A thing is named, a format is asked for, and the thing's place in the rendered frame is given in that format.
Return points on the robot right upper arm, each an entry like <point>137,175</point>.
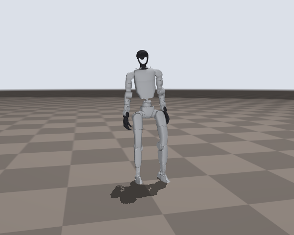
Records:
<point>128,84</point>

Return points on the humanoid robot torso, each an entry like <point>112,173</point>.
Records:
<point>144,81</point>

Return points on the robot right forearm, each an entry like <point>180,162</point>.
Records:
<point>126,105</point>

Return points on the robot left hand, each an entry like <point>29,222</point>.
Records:
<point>166,115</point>

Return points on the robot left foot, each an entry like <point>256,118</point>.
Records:
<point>163,178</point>

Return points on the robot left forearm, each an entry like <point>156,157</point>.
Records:
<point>162,101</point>

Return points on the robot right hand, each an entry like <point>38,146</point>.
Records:
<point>125,121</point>

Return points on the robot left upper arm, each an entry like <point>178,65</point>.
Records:
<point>159,82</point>

